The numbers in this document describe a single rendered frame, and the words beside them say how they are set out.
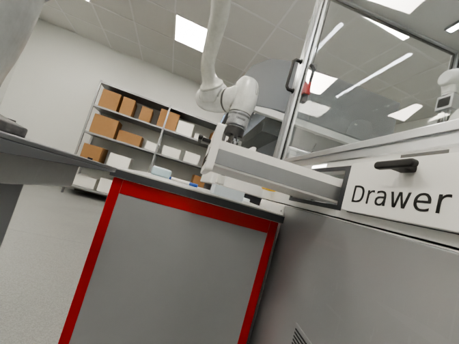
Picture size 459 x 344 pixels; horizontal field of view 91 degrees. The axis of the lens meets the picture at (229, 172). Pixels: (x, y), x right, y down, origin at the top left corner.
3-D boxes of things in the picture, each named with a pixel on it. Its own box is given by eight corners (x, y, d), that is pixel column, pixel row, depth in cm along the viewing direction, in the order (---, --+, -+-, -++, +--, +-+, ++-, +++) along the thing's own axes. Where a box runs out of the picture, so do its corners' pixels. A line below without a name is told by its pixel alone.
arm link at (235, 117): (232, 107, 86) (227, 121, 86) (253, 115, 88) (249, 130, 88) (226, 113, 95) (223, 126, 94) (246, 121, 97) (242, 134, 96)
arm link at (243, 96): (256, 120, 93) (230, 118, 100) (266, 86, 94) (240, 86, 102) (244, 108, 84) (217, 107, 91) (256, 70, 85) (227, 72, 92)
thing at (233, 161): (213, 165, 51) (220, 139, 51) (206, 170, 76) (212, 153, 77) (365, 211, 57) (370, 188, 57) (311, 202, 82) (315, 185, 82)
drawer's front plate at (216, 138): (204, 168, 49) (218, 121, 50) (199, 173, 77) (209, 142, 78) (212, 170, 49) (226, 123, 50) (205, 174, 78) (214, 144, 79)
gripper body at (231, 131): (225, 126, 94) (218, 147, 94) (229, 121, 86) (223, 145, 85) (241, 132, 96) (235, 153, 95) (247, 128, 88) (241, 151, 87)
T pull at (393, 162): (412, 166, 33) (414, 157, 33) (372, 168, 41) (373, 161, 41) (432, 173, 34) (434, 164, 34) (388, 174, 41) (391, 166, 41)
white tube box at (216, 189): (213, 193, 87) (216, 184, 87) (210, 192, 95) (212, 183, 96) (242, 201, 90) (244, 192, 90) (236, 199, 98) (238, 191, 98)
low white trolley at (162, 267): (24, 426, 63) (112, 166, 69) (107, 304, 124) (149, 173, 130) (222, 449, 71) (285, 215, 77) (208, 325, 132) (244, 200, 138)
